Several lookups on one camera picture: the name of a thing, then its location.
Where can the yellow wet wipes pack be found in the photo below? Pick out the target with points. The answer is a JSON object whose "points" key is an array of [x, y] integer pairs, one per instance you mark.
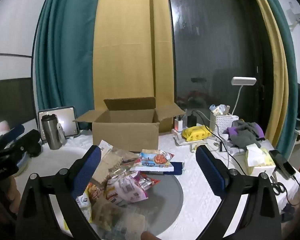
{"points": [[195, 133]]}

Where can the dark window pane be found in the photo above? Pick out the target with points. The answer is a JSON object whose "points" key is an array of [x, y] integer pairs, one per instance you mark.
{"points": [[215, 42]]}

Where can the white desk lamp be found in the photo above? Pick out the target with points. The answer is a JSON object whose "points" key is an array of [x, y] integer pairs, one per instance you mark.
{"points": [[243, 81]]}

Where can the purple and grey garment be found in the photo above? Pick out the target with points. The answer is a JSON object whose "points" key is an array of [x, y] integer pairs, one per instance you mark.
{"points": [[245, 132]]}

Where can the white lattice basket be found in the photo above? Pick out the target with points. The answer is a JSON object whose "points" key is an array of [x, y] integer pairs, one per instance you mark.
{"points": [[222, 125]]}

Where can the teal curtain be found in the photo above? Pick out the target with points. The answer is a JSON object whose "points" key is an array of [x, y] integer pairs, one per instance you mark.
{"points": [[291, 92], [65, 55]]}

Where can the brown kraft snack packet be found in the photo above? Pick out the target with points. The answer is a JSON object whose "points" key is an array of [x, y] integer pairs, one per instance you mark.
{"points": [[107, 167]]}

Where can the crumpled white plastic bag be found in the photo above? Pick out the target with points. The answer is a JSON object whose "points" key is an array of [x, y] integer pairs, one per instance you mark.
{"points": [[218, 109]]}

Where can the cardboard box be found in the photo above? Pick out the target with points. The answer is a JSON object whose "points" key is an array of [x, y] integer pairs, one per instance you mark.
{"points": [[125, 132]]}

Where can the white charger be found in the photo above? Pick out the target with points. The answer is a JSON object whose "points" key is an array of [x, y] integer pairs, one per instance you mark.
{"points": [[179, 124]]}

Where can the white power strip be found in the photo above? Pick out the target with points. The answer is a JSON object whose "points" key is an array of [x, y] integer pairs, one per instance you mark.
{"points": [[176, 130]]}

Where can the black smartphone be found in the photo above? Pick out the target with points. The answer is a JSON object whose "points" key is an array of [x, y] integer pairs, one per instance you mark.
{"points": [[282, 163]]}

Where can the white pink jar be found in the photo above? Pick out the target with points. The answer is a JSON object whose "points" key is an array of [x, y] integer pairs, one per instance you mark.
{"points": [[0, 127]]}

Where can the grey round mat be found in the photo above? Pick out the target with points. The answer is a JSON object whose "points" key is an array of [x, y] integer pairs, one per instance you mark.
{"points": [[165, 200]]}

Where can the black scissors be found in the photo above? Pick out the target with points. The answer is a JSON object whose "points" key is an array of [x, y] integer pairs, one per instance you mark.
{"points": [[277, 187]]}

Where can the yellow curtain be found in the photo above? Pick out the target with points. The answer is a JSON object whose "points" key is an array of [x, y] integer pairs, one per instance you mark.
{"points": [[125, 42], [277, 80]]}

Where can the white paper snack packet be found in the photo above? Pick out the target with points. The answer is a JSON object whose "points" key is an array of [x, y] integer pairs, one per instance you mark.
{"points": [[105, 147]]}

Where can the person's right hand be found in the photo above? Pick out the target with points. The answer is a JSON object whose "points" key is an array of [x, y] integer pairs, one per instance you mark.
{"points": [[150, 236]]}

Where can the pale yellow tissue pack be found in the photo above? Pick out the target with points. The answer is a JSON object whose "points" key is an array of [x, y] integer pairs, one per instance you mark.
{"points": [[260, 160]]}

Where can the pink white snack packet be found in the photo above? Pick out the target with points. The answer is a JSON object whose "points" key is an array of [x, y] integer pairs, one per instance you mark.
{"points": [[127, 187]]}

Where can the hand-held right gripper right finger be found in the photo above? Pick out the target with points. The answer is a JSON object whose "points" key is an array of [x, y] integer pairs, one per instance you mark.
{"points": [[210, 170]]}

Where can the person's left hand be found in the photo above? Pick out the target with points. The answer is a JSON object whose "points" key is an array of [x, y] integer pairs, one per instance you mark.
{"points": [[7, 195]]}

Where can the white blue flat box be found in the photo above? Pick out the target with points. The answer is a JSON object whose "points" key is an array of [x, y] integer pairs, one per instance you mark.
{"points": [[175, 168]]}

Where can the orange noodle snack packet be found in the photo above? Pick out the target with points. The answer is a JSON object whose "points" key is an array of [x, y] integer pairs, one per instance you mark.
{"points": [[92, 192]]}

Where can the black charger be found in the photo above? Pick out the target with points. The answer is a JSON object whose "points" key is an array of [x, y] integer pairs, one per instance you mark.
{"points": [[192, 121]]}

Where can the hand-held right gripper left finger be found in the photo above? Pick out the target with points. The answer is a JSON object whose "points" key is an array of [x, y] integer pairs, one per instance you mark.
{"points": [[90, 170]]}

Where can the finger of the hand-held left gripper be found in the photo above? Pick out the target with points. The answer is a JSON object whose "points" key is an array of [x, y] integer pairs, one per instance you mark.
{"points": [[27, 140], [15, 130]]}

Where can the tablet computer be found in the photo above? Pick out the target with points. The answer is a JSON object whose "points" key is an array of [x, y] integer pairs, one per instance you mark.
{"points": [[67, 120]]}

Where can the clear bag of pastries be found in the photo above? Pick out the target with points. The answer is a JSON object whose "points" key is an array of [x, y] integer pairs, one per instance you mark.
{"points": [[115, 215]]}

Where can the steel tumbler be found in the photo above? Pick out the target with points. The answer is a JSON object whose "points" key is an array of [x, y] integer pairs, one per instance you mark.
{"points": [[51, 135]]}

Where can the red snack packet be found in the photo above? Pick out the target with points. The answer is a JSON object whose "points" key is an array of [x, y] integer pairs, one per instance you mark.
{"points": [[150, 180]]}

